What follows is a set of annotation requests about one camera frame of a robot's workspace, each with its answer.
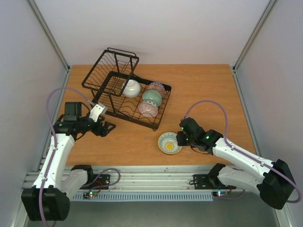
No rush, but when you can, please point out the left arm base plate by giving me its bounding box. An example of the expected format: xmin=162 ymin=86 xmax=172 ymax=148
xmin=80 ymin=174 xmax=110 ymax=190

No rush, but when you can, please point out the teal green bowl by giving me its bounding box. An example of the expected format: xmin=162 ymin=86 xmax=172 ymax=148
xmin=142 ymin=89 xmax=162 ymax=107

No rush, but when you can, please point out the grey slotted cable duct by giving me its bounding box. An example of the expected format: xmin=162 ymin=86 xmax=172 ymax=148
xmin=72 ymin=192 xmax=213 ymax=202

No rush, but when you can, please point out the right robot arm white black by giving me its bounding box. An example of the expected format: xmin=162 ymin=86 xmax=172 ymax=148
xmin=177 ymin=117 xmax=295 ymax=210

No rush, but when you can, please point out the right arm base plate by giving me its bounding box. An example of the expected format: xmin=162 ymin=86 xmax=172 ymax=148
xmin=191 ymin=174 xmax=236 ymax=190

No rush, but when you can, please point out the blue orange patterned bowl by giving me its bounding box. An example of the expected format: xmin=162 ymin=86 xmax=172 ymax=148
xmin=147 ymin=82 xmax=166 ymax=97

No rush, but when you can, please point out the red white patterned bowl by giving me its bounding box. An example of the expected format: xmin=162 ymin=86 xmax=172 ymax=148
xmin=138 ymin=100 xmax=158 ymax=118

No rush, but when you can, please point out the yellow blue patterned bowl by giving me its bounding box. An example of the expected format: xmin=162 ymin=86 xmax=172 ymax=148
xmin=158 ymin=132 xmax=182 ymax=155

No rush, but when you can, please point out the white ceramic bowl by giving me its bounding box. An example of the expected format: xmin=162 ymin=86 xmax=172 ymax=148
xmin=122 ymin=79 xmax=141 ymax=98

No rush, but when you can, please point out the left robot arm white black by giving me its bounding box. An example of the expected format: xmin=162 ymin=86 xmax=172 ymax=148
xmin=21 ymin=102 xmax=116 ymax=222

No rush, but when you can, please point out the black wire dish rack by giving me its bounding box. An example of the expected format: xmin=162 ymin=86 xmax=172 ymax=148
xmin=81 ymin=47 xmax=171 ymax=131

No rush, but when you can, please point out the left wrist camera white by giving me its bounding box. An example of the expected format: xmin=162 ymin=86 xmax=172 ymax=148
xmin=89 ymin=103 xmax=108 ymax=122

